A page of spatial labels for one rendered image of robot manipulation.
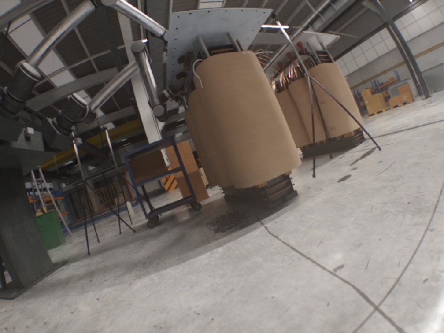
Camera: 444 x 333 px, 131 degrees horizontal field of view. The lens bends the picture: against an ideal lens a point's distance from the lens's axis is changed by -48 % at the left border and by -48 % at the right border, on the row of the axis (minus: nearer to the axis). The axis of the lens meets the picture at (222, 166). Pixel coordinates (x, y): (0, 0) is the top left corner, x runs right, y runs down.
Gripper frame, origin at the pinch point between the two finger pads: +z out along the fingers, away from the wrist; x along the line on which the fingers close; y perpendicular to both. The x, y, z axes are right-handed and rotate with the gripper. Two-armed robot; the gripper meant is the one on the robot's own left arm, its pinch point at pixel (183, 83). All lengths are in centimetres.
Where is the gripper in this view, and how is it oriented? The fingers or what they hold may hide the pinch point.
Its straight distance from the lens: 193.4
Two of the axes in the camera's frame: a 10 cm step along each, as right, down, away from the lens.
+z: 8.4, -5.4, -0.7
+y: -5.4, -8.4, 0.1
